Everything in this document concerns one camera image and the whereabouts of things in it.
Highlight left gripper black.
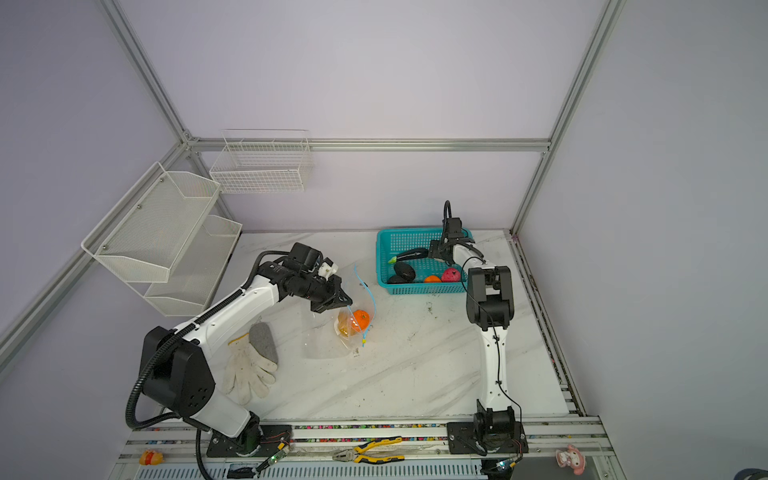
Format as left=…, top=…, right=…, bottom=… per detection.
left=297, top=274, right=353, bottom=314

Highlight yellow mango toy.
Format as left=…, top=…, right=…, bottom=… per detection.
left=334, top=311, right=355, bottom=338

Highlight orange crinkled toy fruit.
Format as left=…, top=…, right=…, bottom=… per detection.
left=349, top=309, right=371, bottom=333

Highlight clear zip top bag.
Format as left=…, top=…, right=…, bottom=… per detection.
left=302, top=263, right=376, bottom=360

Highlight black eggplant toy green stem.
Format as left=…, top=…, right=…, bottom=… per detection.
left=388, top=248, right=429, bottom=264

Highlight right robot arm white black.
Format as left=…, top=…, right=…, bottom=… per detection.
left=430, top=206, right=520, bottom=455

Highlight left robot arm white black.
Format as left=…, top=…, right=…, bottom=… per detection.
left=125, top=261, right=353, bottom=443

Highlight pink apple toy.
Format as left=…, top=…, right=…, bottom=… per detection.
left=441, top=267, right=462, bottom=283

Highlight dark avocado toy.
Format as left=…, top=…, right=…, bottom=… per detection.
left=387, top=275, right=408, bottom=285
left=393, top=261, right=416, bottom=283

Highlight teal plastic basket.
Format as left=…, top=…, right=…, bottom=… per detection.
left=375, top=227, right=464, bottom=295

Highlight white work glove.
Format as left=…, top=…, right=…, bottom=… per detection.
left=221, top=334, right=278, bottom=406

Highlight white mesh two-tier shelf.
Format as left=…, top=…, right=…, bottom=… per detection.
left=81, top=163, right=242, bottom=317

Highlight yellow rubber duck toy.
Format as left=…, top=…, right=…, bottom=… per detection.
left=139, top=450, right=165, bottom=466

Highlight pink white plush toy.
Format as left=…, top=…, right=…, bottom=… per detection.
left=555, top=445, right=586, bottom=476

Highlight yellow handled pliers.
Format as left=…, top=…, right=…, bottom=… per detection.
left=331, top=436, right=406, bottom=466

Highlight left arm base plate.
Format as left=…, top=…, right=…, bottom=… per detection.
left=206, top=424, right=293, bottom=458

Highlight white wire wall basket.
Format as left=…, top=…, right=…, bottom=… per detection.
left=209, top=129, right=314, bottom=194

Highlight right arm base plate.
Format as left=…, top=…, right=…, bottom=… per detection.
left=446, top=422, right=529, bottom=456

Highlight black corrugated cable conduit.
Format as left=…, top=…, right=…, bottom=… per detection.
left=124, top=250, right=289, bottom=480

